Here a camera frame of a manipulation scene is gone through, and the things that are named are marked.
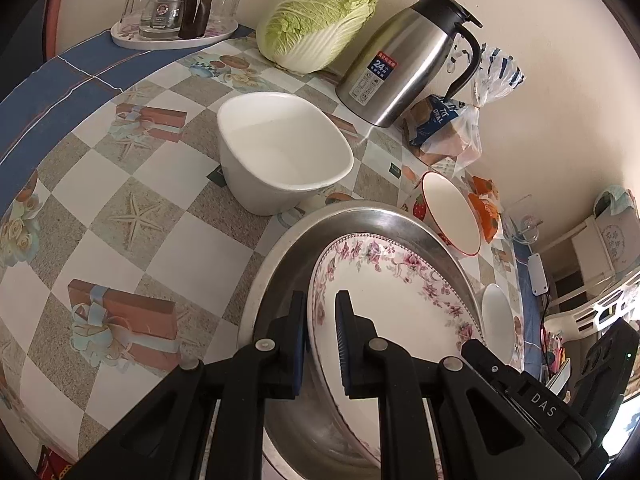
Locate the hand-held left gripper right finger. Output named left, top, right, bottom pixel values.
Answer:
left=334, top=290, right=591, bottom=480

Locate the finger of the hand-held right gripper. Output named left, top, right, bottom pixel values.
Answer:
left=462, top=340, right=526, bottom=396

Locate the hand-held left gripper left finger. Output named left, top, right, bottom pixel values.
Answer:
left=65, top=290, right=307, bottom=480

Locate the small white floral bowl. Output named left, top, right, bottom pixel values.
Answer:
left=481, top=283, right=518, bottom=366

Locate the round pink floral plate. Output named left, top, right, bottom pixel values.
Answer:
left=306, top=232, right=486, bottom=471

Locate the stainless steel basin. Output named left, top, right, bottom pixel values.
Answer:
left=237, top=200, right=488, bottom=480

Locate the strawberry print bowl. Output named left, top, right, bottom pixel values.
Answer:
left=412, top=171, right=482, bottom=258

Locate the white square bowl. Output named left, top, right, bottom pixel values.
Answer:
left=216, top=91, right=355, bottom=216

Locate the colourful small clutter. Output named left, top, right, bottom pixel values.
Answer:
left=542, top=327, right=573, bottom=391

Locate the white plastic stool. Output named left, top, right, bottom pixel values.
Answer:
left=545, top=270, right=640, bottom=336

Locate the clear glass mug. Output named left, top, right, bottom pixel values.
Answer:
left=510, top=195, right=543, bottom=246

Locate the white chair with cushion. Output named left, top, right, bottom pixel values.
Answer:
left=542, top=185, right=640, bottom=311

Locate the bagged sliced bread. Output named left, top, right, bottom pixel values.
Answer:
left=405, top=45, right=526, bottom=168

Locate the red floral cushion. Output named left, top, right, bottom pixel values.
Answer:
left=35, top=447, right=76, bottom=480

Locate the stainless steel thermos jug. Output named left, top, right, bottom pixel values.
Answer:
left=335, top=0, right=483, bottom=128

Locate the napa cabbage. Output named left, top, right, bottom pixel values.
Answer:
left=256, top=0, right=380, bottom=75

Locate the white oval tray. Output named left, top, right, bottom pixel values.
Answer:
left=111, top=10, right=240, bottom=52

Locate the blue plaid tablecloth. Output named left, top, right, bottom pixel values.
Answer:
left=0, top=24, right=548, bottom=378

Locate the clear drinking glass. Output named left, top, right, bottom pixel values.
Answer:
left=210, top=0, right=242, bottom=23
left=120, top=0, right=151, bottom=28

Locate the dark blue refrigerator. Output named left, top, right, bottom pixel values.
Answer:
left=7, top=0, right=51, bottom=91

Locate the pink foam board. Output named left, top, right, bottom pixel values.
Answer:
left=42, top=0, right=68, bottom=61

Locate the glass teapot with dark handle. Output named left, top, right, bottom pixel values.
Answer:
left=139, top=0, right=215, bottom=41

